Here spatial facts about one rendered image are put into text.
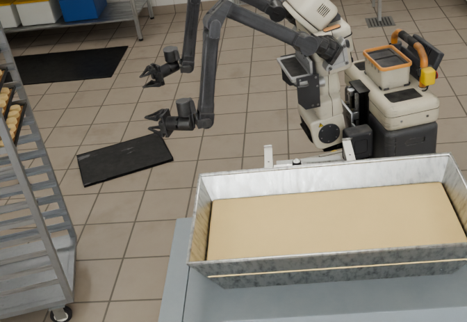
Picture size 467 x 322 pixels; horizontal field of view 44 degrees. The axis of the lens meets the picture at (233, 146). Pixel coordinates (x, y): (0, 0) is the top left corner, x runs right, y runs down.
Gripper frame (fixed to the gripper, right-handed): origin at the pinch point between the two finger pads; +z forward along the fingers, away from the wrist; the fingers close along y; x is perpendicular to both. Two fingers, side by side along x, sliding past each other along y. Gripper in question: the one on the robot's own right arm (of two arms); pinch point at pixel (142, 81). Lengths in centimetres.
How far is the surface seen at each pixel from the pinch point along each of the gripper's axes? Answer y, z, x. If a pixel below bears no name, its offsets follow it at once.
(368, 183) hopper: -29, 30, -155
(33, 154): 22, 52, 30
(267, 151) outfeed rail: 7, 1, -83
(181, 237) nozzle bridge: -23, 65, -128
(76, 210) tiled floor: 91, 33, 71
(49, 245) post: 44, 71, -11
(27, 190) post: 14, 70, -12
